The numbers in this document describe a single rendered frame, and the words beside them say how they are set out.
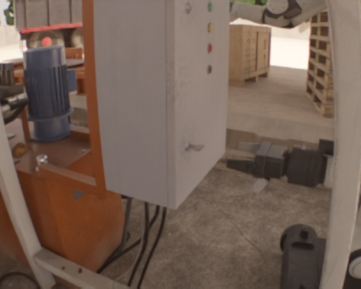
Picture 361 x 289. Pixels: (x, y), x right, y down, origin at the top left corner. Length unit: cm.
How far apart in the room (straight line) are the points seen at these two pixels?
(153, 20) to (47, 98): 84
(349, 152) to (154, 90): 43
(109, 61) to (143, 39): 11
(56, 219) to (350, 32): 110
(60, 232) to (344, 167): 103
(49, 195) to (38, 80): 52
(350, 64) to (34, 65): 121
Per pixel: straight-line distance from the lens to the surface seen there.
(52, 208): 118
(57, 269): 126
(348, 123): 50
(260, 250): 167
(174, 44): 65
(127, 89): 73
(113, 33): 73
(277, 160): 67
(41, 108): 142
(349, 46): 48
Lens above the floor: 109
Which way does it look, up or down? 22 degrees down
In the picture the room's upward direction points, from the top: straight up
